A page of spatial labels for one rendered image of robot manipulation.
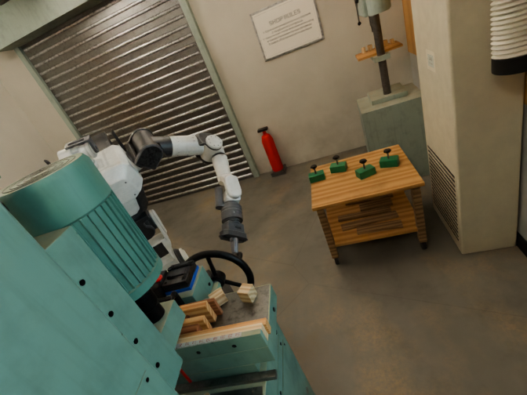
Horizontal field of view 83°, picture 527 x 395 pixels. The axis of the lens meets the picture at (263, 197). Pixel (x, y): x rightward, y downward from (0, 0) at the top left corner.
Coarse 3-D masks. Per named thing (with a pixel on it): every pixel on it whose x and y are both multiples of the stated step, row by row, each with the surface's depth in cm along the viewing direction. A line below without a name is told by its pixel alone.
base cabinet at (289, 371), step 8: (280, 328) 102; (280, 336) 100; (280, 344) 97; (288, 344) 106; (280, 352) 95; (288, 352) 102; (280, 360) 93; (288, 360) 100; (296, 360) 111; (280, 368) 91; (288, 368) 97; (296, 368) 107; (280, 376) 89; (288, 376) 95; (296, 376) 104; (304, 376) 115; (280, 384) 87; (288, 384) 93; (296, 384) 101; (304, 384) 111; (280, 392) 84; (288, 392) 91; (296, 392) 99; (304, 392) 108; (312, 392) 120
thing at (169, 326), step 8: (168, 304) 80; (176, 304) 82; (168, 312) 78; (176, 312) 80; (160, 320) 76; (168, 320) 76; (176, 320) 80; (160, 328) 74; (168, 328) 75; (176, 328) 78; (168, 336) 74; (176, 336) 78
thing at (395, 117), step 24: (360, 0) 210; (384, 0) 192; (360, 24) 241; (384, 48) 244; (384, 72) 240; (384, 96) 246; (408, 96) 238; (384, 120) 243; (408, 120) 240; (384, 144) 254; (408, 144) 251
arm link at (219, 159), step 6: (204, 150) 136; (210, 150) 134; (216, 150) 135; (222, 150) 137; (204, 156) 138; (210, 156) 137; (216, 156) 135; (222, 156) 136; (210, 162) 142; (216, 162) 134; (222, 162) 134; (228, 162) 137; (216, 168) 134; (222, 168) 133; (228, 168) 135; (216, 174) 134
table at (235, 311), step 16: (256, 288) 92; (272, 288) 92; (224, 304) 92; (240, 304) 89; (256, 304) 87; (272, 304) 88; (224, 320) 86; (240, 320) 84; (272, 320) 84; (272, 336) 80; (240, 352) 76; (256, 352) 76; (272, 352) 76; (192, 368) 81; (208, 368) 80; (224, 368) 80
